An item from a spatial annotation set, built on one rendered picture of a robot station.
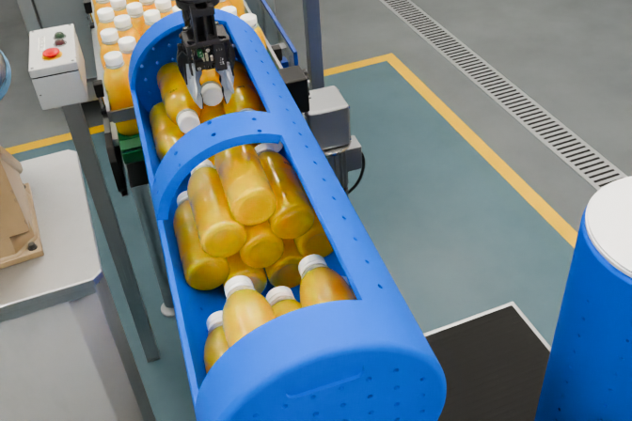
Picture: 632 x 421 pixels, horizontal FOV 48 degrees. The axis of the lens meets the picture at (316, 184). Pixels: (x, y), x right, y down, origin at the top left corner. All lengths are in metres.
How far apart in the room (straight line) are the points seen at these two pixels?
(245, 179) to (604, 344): 0.63
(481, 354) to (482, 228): 0.71
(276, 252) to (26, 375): 0.39
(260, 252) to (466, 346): 1.14
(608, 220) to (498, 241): 1.48
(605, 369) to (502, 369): 0.83
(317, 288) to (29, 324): 0.40
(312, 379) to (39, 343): 0.46
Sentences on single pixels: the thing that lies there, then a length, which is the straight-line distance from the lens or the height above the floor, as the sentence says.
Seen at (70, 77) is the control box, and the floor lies 1.07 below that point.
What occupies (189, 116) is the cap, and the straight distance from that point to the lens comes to 1.29.
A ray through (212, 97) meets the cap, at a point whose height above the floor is 1.15.
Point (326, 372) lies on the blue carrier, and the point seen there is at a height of 1.20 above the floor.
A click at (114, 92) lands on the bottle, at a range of 1.63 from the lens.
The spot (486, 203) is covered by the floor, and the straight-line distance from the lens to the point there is 2.81.
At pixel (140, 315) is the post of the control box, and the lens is 2.20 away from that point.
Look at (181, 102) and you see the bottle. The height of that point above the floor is 1.13.
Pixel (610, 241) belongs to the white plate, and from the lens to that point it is 1.17.
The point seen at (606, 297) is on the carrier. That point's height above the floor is 0.97.
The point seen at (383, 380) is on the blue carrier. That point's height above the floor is 1.16.
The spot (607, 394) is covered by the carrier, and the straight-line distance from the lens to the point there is 1.32.
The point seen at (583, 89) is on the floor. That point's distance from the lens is 3.58.
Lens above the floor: 1.80
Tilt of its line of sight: 39 degrees down
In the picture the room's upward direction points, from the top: 4 degrees counter-clockwise
